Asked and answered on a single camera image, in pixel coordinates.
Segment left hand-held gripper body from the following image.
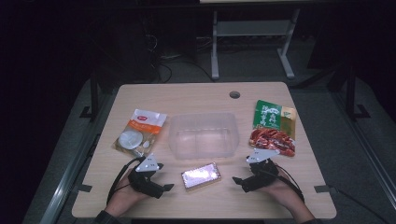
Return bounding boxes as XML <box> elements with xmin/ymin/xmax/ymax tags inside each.
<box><xmin>128</xmin><ymin>153</ymin><xmax>166</xmax><ymax>200</ymax></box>

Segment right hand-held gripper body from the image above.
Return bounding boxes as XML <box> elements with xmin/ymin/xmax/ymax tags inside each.
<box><xmin>241</xmin><ymin>148</ymin><xmax>280</xmax><ymax>193</ymax></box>

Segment small shiny yellow box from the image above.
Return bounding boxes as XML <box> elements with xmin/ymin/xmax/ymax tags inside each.
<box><xmin>180</xmin><ymin>161</ymin><xmax>222</xmax><ymax>191</ymax></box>

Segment green snack packet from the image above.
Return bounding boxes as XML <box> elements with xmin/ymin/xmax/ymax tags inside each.
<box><xmin>248</xmin><ymin>99</ymin><xmax>297</xmax><ymax>158</ymax></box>

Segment clear plastic container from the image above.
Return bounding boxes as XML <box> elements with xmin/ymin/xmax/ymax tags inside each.
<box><xmin>168</xmin><ymin>112</ymin><xmax>241</xmax><ymax>161</ymax></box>

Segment person's left hand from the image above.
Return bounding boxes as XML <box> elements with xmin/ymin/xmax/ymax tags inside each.
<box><xmin>105</xmin><ymin>172</ymin><xmax>148</xmax><ymax>217</ymax></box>

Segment person's right hand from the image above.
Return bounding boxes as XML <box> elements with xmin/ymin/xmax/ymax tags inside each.
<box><xmin>263</xmin><ymin>172</ymin><xmax>305</xmax><ymax>213</ymax></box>

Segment white and orange snack packet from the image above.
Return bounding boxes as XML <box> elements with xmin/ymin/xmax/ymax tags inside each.
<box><xmin>112</xmin><ymin>108</ymin><xmax>168</xmax><ymax>158</ymax></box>

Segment black metal stand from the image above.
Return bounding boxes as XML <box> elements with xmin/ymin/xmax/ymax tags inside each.
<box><xmin>78</xmin><ymin>70</ymin><xmax>101</xmax><ymax>122</ymax></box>
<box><xmin>341</xmin><ymin>62</ymin><xmax>372</xmax><ymax>121</ymax></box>

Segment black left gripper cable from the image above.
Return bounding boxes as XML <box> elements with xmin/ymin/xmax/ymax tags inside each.
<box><xmin>106</xmin><ymin>157</ymin><xmax>145</xmax><ymax>205</ymax></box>

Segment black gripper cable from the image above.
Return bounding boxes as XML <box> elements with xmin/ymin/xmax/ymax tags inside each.
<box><xmin>106</xmin><ymin>157</ymin><xmax>145</xmax><ymax>205</ymax></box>
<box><xmin>270</xmin><ymin>163</ymin><xmax>305</xmax><ymax>203</ymax></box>

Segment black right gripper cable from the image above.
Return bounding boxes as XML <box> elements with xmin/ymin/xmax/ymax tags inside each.
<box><xmin>270</xmin><ymin>163</ymin><xmax>305</xmax><ymax>203</ymax></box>

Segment grey table bracket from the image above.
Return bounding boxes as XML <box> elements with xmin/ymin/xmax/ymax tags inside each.
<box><xmin>313</xmin><ymin>184</ymin><xmax>339</xmax><ymax>194</ymax></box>
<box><xmin>72</xmin><ymin>183</ymin><xmax>93</xmax><ymax>193</ymax></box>

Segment aluminium floor rail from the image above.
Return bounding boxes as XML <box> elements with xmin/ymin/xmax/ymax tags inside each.
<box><xmin>38</xmin><ymin>132</ymin><xmax>106</xmax><ymax>224</ymax></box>
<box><xmin>328</xmin><ymin>90</ymin><xmax>396</xmax><ymax>204</ymax></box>

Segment black floor cables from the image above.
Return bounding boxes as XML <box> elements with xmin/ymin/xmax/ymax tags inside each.
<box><xmin>146</xmin><ymin>33</ymin><xmax>217</xmax><ymax>84</ymax></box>

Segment black cable at table bracket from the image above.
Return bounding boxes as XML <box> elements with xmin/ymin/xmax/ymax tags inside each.
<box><xmin>333</xmin><ymin>186</ymin><xmax>391</xmax><ymax>224</ymax></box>

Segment white metal desk frame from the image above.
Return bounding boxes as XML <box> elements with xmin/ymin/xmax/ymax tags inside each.
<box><xmin>199</xmin><ymin>0</ymin><xmax>302</xmax><ymax>80</ymax></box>

